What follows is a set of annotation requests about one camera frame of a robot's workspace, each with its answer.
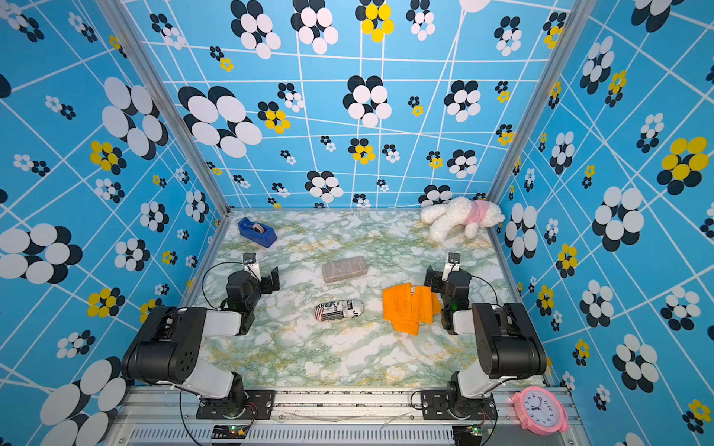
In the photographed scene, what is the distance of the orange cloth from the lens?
886mm

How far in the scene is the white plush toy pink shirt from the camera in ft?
3.53

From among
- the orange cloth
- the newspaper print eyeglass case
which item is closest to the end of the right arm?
the orange cloth

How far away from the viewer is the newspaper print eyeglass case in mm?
883

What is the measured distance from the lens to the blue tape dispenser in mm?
1071

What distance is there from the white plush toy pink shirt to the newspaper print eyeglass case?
0.42 metres

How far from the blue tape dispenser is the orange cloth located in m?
0.51
